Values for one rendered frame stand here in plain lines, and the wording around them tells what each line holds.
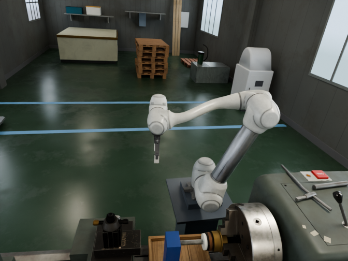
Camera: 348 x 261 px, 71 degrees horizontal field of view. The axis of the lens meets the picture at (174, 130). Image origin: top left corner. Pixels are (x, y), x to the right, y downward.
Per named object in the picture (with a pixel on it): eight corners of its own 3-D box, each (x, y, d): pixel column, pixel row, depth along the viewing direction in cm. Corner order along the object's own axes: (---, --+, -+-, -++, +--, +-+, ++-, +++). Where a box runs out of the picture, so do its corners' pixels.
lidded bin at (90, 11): (101, 14, 943) (101, 6, 929) (101, 15, 905) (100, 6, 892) (87, 14, 932) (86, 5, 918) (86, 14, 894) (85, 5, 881)
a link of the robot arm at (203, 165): (211, 177, 182) (215, 153, 172) (215, 194, 166) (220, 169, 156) (189, 176, 181) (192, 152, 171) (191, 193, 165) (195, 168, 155)
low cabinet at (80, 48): (118, 51, 1014) (117, 29, 975) (118, 64, 820) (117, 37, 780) (71, 49, 976) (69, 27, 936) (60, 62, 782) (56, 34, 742)
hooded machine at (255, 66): (263, 112, 536) (280, 51, 475) (241, 112, 524) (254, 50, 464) (250, 101, 593) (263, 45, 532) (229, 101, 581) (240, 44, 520)
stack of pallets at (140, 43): (168, 79, 708) (170, 45, 664) (137, 78, 689) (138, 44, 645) (161, 68, 820) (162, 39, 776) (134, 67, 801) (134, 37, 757)
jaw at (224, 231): (240, 230, 112) (240, 204, 113) (245, 234, 107) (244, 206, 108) (217, 231, 110) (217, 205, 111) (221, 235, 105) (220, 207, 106)
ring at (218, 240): (224, 224, 110) (204, 225, 109) (230, 242, 102) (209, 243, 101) (220, 238, 114) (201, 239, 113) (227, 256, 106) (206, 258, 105)
